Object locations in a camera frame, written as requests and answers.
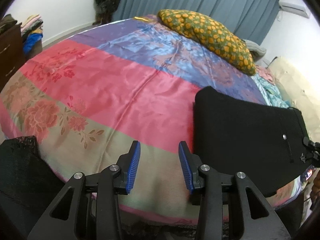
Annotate dark green cloth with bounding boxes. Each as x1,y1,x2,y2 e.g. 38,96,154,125
0,14,18,34

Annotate green pillow with orange dots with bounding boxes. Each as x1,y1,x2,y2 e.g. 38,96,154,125
157,9,257,76

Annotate dark hanging clothes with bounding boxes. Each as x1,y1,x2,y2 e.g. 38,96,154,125
94,0,128,25

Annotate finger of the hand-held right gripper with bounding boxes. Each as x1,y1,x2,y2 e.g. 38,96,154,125
299,152,320,167
302,137,320,153

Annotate brown wooden dresser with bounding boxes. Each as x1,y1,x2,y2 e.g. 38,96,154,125
0,22,27,90

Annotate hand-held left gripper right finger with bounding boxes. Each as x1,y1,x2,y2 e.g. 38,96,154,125
178,141,292,240

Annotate black pants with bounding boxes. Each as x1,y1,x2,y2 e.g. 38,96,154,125
194,86,313,198

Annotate blue cloth bundle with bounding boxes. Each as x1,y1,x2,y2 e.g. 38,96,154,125
24,32,43,55

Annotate teal floral quilt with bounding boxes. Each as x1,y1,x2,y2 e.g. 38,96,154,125
251,66,298,108

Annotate beige padded headboard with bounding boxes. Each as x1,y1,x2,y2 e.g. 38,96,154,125
269,56,320,140

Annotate colourful floral satin blanket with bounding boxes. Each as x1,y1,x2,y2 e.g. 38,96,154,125
0,14,304,227

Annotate white air conditioner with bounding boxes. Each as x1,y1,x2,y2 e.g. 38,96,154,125
279,0,310,18

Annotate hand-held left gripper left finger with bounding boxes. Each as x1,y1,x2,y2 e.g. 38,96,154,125
27,140,141,240

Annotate pile of folded clothes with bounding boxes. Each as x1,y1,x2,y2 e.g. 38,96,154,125
20,14,44,37

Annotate dark lace garment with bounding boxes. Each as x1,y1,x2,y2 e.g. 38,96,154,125
0,135,70,240

